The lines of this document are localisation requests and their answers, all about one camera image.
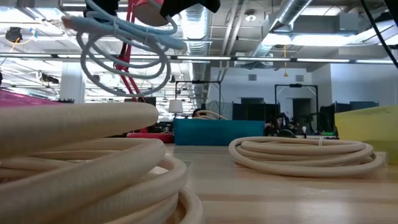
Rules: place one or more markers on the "red desk lamp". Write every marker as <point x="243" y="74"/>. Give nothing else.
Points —
<point x="149" y="17"/>

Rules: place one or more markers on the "ceiling light strip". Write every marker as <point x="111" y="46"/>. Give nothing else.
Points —
<point x="323" y="60"/>
<point x="202" y="58"/>
<point x="264" y="59"/>

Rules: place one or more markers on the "white table lamp shade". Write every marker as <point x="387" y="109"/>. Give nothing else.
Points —
<point x="176" y="106"/>

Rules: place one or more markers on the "person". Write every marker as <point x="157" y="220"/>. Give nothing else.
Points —
<point x="196" y="112"/>

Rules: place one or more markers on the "yellow hanging pendant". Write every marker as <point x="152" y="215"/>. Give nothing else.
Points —
<point x="285" y="74"/>

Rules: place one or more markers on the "bright ceiling light panel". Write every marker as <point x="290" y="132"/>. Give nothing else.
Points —
<point x="311" y="40"/>

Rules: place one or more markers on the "black room partition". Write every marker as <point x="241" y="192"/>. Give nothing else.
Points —
<point x="255" y="112"/>

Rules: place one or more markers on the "blue plastic bin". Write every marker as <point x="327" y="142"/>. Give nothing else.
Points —
<point x="217" y="132"/>

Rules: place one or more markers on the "white pillar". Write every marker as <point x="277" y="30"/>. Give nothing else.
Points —
<point x="71" y="84"/>

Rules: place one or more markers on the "black ceiling device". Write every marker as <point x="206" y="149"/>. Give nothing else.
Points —
<point x="14" y="34"/>

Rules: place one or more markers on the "red translucent plastic bin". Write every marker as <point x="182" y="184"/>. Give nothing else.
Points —
<point x="18" y="99"/>

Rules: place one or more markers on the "yellow translucent plastic bin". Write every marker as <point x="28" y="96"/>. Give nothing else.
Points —
<point x="367" y="130"/>

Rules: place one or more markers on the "silver ribbed ventilation duct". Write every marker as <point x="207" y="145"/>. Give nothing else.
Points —
<point x="196" y="37"/>

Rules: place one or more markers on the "black metal frame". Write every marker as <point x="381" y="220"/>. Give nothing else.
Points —
<point x="199" y="82"/>
<point x="295" y="85"/>

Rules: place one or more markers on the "silver smooth ventilation duct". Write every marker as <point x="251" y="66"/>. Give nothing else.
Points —
<point x="290" y="11"/>

